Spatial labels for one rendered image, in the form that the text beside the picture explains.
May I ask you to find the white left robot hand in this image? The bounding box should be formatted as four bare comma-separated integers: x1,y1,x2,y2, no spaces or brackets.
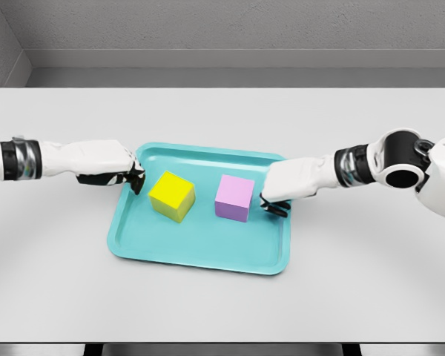
64,139,147,196

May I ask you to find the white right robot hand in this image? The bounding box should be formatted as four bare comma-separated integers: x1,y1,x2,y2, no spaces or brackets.
259,156,323,219

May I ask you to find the pink cube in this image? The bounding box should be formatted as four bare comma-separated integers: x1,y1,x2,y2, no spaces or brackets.
214,174,256,223

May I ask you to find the yellow cube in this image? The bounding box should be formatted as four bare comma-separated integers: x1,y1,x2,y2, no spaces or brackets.
148,170,197,224

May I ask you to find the teal tray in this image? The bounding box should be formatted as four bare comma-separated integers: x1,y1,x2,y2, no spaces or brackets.
106,142,291,277

